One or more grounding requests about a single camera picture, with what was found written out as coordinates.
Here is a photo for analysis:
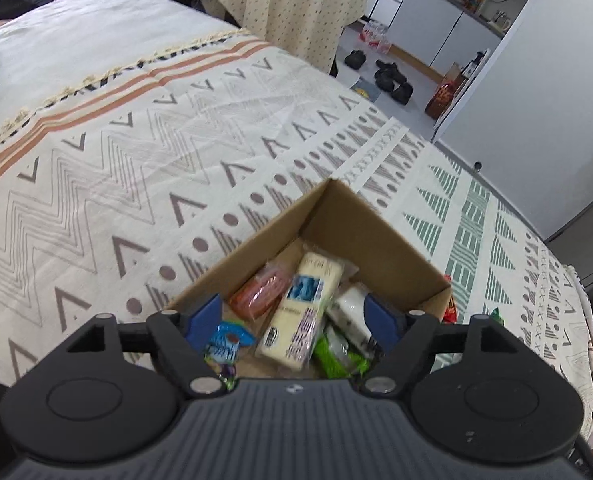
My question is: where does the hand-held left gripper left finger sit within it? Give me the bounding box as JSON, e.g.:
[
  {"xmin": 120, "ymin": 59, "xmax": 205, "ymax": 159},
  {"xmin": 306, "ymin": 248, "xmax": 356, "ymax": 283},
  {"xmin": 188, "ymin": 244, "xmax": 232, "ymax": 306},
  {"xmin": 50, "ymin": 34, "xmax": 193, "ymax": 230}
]
[{"xmin": 64, "ymin": 294, "xmax": 225, "ymax": 399}]

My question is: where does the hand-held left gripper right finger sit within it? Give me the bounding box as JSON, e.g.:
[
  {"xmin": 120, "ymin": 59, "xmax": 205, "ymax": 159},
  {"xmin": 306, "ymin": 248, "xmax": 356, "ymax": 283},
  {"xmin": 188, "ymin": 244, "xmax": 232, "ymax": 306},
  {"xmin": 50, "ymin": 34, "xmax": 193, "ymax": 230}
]
[{"xmin": 361, "ymin": 293, "xmax": 527, "ymax": 399}]

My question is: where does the black and white snack packet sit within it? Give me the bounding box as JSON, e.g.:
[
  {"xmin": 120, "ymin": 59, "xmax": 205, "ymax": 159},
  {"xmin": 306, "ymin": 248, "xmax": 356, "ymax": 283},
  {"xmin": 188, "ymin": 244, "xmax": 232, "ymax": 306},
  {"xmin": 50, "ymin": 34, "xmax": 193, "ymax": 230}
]
[{"xmin": 327, "ymin": 282, "xmax": 377, "ymax": 348}]

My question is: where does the pink sausage packet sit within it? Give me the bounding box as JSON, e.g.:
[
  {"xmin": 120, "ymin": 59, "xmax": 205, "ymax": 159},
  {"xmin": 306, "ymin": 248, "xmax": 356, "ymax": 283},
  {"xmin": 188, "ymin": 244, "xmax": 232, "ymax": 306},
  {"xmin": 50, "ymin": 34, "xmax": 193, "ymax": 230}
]
[{"xmin": 228, "ymin": 262, "xmax": 292, "ymax": 321}]

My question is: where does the red snack packet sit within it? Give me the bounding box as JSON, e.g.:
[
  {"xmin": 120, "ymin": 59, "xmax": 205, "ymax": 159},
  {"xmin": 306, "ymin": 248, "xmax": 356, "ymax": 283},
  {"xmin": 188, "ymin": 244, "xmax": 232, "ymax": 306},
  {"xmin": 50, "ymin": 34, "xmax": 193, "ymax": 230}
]
[{"xmin": 443, "ymin": 275, "xmax": 458, "ymax": 323}]

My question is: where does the brown cardboard box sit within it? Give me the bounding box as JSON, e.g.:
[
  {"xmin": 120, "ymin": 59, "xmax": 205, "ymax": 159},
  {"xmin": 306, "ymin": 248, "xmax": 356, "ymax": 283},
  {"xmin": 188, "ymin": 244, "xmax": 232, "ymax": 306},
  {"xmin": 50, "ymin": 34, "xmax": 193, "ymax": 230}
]
[{"xmin": 164, "ymin": 178, "xmax": 452, "ymax": 386}]

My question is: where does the long cream snack packet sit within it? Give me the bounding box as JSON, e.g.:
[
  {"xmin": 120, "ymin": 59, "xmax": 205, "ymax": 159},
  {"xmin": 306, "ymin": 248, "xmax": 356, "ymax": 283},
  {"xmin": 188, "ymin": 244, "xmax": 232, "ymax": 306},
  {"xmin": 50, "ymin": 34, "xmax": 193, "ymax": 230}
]
[{"xmin": 255, "ymin": 252, "xmax": 345, "ymax": 368}]

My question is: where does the red bottle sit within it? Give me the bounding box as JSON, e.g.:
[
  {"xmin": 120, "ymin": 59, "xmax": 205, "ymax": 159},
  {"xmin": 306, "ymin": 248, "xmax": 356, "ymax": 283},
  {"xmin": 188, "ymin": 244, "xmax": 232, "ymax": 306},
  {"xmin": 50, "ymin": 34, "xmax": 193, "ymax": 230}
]
[{"xmin": 425, "ymin": 82, "xmax": 455, "ymax": 120}]

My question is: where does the blue floor mat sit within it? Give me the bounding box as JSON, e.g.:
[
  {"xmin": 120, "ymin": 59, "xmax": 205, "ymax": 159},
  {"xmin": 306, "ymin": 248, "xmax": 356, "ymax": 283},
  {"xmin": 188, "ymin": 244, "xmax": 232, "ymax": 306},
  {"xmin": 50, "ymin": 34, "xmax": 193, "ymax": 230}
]
[{"xmin": 349, "ymin": 80, "xmax": 382, "ymax": 103}]

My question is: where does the pack of water bottles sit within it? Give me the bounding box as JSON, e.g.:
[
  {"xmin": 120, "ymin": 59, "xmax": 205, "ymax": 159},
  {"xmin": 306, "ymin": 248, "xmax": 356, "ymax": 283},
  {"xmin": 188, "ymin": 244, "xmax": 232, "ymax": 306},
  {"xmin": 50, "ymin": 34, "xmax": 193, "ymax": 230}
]
[{"xmin": 359, "ymin": 20, "xmax": 392, "ymax": 55}]

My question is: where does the white bed sheet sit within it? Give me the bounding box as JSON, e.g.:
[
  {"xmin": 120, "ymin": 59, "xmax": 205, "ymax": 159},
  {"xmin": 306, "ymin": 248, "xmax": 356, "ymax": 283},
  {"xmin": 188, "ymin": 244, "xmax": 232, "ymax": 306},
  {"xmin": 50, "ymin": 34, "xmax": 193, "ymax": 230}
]
[{"xmin": 0, "ymin": 0, "xmax": 247, "ymax": 156}]

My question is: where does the grey kitchen cabinet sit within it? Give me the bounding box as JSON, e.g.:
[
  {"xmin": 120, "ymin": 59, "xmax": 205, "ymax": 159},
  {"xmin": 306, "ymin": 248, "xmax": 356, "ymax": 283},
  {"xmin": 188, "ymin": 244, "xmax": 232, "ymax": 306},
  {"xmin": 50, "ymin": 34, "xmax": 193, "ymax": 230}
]
[{"xmin": 387, "ymin": 0, "xmax": 505, "ymax": 68}]

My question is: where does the round table with dotted tablecloth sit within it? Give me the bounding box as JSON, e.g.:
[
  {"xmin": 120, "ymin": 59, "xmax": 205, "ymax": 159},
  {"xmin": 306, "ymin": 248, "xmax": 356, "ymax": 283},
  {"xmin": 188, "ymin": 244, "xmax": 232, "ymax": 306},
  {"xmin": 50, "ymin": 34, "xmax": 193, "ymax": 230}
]
[{"xmin": 196, "ymin": 0, "xmax": 372, "ymax": 73}]

